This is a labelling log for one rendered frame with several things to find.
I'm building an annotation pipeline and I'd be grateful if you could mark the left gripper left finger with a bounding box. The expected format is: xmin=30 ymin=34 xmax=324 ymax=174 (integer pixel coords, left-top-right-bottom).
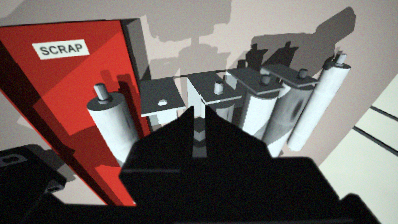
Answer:
xmin=127 ymin=106 xmax=194 ymax=158

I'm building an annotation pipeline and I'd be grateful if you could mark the red scrap tray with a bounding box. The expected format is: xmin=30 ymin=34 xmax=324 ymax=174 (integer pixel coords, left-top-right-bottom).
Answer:
xmin=0 ymin=19 xmax=151 ymax=206

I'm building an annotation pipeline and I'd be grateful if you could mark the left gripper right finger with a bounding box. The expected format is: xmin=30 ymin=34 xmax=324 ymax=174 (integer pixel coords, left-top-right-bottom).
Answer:
xmin=205 ymin=106 xmax=272 ymax=157

